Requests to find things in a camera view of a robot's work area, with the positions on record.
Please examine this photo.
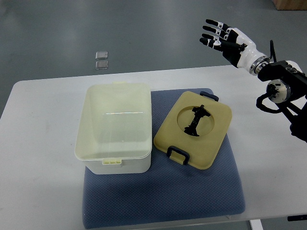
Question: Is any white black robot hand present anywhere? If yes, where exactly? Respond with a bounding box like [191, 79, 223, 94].
[200, 19, 270, 75]

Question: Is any yellow box lid black handle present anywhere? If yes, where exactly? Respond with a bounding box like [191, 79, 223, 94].
[153, 91, 232, 170]

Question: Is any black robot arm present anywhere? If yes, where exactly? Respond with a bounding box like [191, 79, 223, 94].
[256, 61, 307, 141]

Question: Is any brown cardboard box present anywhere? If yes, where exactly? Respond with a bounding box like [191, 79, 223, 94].
[272, 0, 307, 11]

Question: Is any white storage box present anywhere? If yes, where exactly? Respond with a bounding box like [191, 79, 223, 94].
[75, 83, 152, 174]

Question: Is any blue grey cushion mat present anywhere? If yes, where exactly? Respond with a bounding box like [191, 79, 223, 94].
[82, 88, 246, 230]

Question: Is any black cable loop at wrist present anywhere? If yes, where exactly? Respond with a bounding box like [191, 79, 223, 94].
[268, 39, 276, 62]

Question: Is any black table bracket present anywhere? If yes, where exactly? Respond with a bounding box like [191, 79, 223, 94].
[287, 214, 307, 222]

